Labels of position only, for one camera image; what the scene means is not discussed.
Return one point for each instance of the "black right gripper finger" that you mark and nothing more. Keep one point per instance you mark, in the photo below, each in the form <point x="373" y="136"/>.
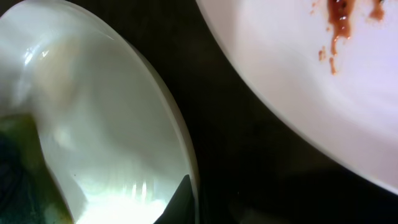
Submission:
<point x="181" y="208"/>

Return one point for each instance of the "white plate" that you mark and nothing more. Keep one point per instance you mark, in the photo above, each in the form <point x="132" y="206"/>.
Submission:
<point x="110" y="131"/>

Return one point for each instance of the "green yellow sponge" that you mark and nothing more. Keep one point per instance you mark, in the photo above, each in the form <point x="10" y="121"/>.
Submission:
<point x="28" y="192"/>

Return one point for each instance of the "brown serving tray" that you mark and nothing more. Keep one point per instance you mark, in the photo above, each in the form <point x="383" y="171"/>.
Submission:
<point x="253" y="168"/>

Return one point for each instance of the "light blue dirty plate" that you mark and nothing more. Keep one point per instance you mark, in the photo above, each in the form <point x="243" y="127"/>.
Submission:
<point x="343" y="104"/>

